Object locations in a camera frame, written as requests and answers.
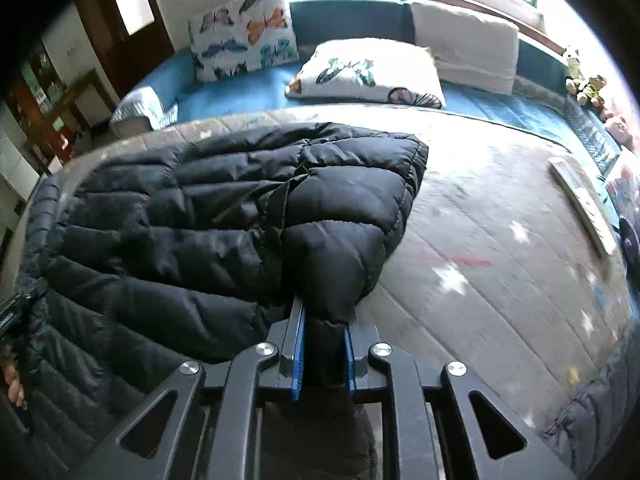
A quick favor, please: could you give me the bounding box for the striped white blue cloth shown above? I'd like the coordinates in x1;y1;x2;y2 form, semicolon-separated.
109;86;179;138

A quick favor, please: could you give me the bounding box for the brown wooden door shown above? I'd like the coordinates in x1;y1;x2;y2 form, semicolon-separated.
75;0;176;88

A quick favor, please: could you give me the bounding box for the white cow plush toy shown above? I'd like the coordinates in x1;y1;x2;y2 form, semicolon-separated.
562;46;587;81

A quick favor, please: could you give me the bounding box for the green brown plush toy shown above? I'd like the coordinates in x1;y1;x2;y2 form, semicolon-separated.
575;74;609;107

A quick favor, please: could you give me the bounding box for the blue sofa bed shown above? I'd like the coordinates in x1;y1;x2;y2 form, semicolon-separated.
114;0;623;173

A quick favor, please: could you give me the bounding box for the person's left hand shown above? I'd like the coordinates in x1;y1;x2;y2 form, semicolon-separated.
4;364;30;409

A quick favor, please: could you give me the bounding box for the flat butterfly print pillow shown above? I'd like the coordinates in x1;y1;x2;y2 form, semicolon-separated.
285;37;446;110

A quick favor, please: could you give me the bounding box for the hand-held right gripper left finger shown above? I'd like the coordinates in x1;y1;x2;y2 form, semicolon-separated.
65;295;307;480

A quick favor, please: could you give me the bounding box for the grey quilted star blanket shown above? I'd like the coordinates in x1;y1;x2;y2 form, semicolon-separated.
50;105;632;461

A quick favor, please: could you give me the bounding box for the pink doll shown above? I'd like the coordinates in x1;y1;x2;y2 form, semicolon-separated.
602;112;635;150

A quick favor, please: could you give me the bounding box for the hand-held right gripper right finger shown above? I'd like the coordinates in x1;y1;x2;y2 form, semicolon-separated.
342;317;576;480

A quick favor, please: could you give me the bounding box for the square butterfly print pillow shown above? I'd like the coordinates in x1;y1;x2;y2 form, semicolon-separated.
187;0;300;83

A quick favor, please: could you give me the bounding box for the black puffer jacket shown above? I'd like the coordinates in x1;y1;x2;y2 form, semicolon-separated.
15;121;430;480

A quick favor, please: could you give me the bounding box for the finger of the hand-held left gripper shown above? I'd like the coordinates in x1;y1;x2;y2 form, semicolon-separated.
0;279;50;337

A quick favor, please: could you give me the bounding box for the white cushion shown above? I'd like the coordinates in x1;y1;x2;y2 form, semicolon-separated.
410;1;521;96

